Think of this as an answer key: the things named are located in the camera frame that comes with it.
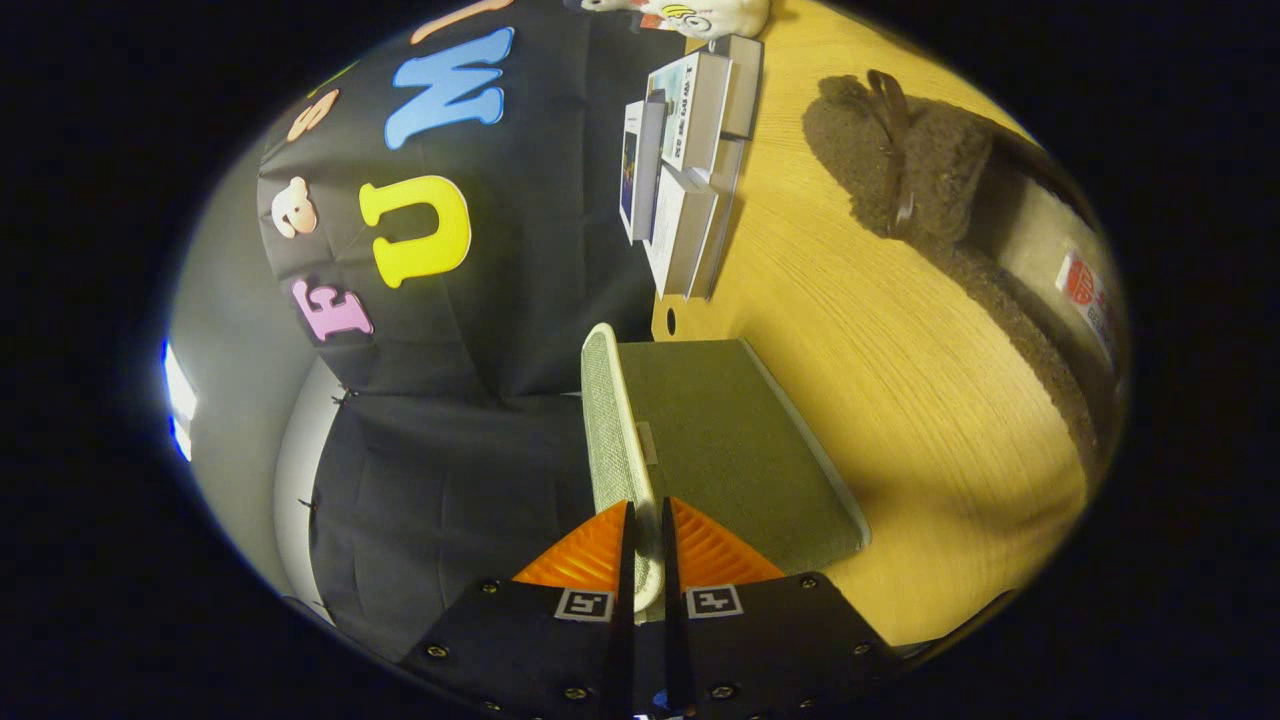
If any book with blue picture cover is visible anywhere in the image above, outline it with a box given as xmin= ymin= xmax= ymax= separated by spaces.
xmin=619 ymin=90 xmax=670 ymax=245

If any green fabric storage box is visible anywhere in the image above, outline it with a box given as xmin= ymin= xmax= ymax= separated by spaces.
xmin=581 ymin=322 xmax=872 ymax=613

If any white plush toy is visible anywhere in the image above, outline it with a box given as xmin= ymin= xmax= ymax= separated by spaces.
xmin=578 ymin=0 xmax=773 ymax=42

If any plain white book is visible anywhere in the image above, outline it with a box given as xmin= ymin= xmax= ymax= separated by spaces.
xmin=645 ymin=163 xmax=747 ymax=302

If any brown fuzzy shoe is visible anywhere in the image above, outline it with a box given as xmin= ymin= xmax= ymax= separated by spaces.
xmin=801 ymin=69 xmax=1127 ymax=493

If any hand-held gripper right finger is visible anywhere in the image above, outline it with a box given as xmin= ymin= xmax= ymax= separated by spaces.
xmin=659 ymin=496 xmax=902 ymax=718

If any black book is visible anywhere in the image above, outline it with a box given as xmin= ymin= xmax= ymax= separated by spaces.
xmin=714 ymin=34 xmax=767 ymax=142

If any black backdrop cloth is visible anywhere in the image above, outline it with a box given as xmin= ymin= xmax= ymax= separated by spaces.
xmin=255 ymin=0 xmax=701 ymax=663

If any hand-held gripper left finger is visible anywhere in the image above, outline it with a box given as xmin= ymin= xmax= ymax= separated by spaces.
xmin=399 ymin=500 xmax=639 ymax=720

